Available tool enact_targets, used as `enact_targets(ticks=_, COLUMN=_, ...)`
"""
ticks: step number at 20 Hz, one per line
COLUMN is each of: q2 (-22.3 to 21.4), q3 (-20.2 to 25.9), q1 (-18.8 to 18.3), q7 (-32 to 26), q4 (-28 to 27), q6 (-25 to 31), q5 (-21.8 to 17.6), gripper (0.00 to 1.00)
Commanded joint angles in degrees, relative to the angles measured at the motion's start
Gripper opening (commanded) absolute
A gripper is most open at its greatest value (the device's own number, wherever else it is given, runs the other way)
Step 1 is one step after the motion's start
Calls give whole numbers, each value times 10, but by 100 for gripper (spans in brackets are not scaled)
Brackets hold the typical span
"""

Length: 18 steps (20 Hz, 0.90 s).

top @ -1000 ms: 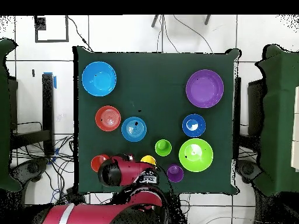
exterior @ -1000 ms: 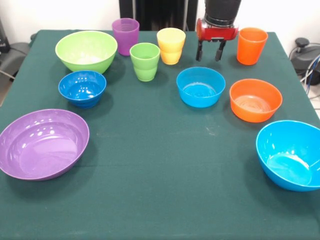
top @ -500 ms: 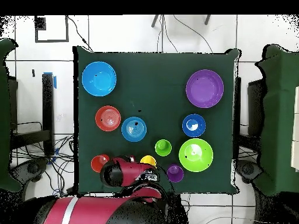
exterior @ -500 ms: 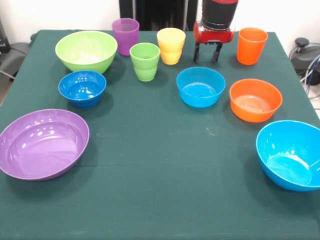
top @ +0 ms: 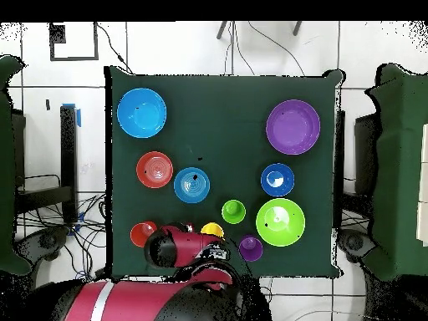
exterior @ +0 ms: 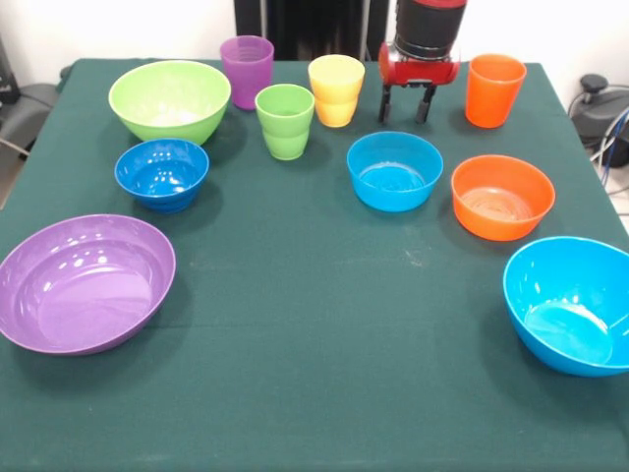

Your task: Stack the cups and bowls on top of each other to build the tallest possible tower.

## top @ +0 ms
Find gray square floor frame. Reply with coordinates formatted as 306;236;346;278
48;22;99;62

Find dark blue ribbed bowl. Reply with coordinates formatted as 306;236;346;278
260;162;296;197

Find yellow cup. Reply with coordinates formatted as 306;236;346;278
200;222;225;239

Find black equipment box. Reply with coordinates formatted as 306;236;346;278
11;110;27;188
354;113;380;198

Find orange bowl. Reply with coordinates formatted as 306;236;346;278
135;150;174;189

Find tangle of floor cables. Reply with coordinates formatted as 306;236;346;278
14;173;108;282

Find dark green tablecloth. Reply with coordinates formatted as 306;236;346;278
105;65;345;279

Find green cup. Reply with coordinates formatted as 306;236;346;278
221;199;247;225

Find camera tripod legs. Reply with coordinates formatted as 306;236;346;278
216;20;303;40

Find black metal stand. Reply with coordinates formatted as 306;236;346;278
334;110;346;228
16;103;82;224

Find large purple bowl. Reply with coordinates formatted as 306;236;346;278
266;99;321;155

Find side table green cloth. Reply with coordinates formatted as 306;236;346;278
0;54;33;277
362;63;428;282

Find black floor stand base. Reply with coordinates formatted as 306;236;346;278
14;225;73;265
337;228;377;263

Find orange cup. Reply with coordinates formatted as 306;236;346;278
130;220;158;248

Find small light blue bowl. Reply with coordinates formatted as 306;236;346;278
173;166;211;204

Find purple cup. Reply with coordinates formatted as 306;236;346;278
237;234;264;262

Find large green bowl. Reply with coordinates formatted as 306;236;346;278
255;197;306;247

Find large light blue bowl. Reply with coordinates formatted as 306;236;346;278
116;87;168;139

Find black floor cable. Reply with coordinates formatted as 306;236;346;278
95;22;135;74

